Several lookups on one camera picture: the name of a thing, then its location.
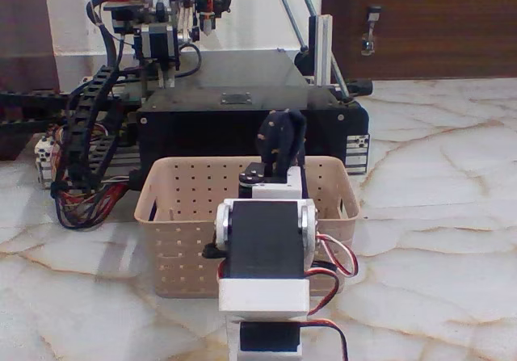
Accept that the coloured wire bundle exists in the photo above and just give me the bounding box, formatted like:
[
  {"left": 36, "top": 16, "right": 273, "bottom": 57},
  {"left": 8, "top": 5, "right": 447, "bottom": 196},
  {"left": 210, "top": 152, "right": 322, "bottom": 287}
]
[{"left": 50, "top": 173, "right": 141, "bottom": 231}]

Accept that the aluminium upright profile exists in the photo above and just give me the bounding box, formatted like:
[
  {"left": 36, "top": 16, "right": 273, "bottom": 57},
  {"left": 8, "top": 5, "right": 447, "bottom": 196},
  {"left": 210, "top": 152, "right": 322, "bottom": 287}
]
[{"left": 308, "top": 13, "right": 335, "bottom": 87}]

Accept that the brown wooden door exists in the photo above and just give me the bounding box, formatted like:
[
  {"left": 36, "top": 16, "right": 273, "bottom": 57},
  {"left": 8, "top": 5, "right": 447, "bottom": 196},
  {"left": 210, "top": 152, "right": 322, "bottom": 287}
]
[{"left": 322, "top": 0, "right": 517, "bottom": 82}]

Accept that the dark brown wooden furniture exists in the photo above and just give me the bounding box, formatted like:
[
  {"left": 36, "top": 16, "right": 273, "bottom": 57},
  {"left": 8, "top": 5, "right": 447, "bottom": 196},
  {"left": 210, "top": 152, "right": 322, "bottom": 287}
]
[{"left": 0, "top": 0, "right": 62, "bottom": 162}]

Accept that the beige perforated plastic basket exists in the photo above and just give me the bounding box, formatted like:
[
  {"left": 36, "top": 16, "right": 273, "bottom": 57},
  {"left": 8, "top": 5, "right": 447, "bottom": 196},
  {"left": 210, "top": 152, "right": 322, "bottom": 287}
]
[{"left": 133, "top": 155, "right": 361, "bottom": 300}]

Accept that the red white black servo cable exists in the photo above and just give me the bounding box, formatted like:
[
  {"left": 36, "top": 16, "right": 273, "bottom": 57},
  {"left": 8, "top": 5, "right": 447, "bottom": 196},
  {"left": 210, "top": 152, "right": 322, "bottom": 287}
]
[{"left": 301, "top": 233, "right": 361, "bottom": 361}]

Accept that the metal door latch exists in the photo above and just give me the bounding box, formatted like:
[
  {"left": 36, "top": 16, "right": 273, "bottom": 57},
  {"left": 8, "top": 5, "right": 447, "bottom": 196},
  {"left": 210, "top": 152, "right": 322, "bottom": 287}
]
[{"left": 360, "top": 4, "right": 383, "bottom": 57}]

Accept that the steel threaded rod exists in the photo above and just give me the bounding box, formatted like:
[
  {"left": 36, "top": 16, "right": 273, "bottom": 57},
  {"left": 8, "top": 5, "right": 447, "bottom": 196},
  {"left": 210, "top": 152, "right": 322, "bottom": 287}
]
[
  {"left": 270, "top": 0, "right": 311, "bottom": 53},
  {"left": 293, "top": 0, "right": 352, "bottom": 96}
]

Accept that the dark navy cloth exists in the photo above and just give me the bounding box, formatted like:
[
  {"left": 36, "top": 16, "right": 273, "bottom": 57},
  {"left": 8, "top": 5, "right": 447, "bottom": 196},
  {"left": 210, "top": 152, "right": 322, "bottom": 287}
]
[{"left": 255, "top": 109, "right": 309, "bottom": 181}]

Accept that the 3D printer print head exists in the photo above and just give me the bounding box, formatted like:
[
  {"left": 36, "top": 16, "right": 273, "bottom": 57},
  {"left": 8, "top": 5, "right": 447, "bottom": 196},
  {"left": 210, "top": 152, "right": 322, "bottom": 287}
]
[{"left": 89, "top": 0, "right": 236, "bottom": 88}]

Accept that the black cable drag chain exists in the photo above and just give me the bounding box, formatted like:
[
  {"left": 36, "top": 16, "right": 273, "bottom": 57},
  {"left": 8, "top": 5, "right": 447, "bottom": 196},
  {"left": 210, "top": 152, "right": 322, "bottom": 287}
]
[{"left": 64, "top": 65, "right": 123, "bottom": 191}]

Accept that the black 3D printer base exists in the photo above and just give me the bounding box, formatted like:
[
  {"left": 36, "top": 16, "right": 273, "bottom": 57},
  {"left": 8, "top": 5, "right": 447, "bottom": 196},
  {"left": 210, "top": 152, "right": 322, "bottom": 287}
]
[{"left": 136, "top": 48, "right": 371, "bottom": 178}]

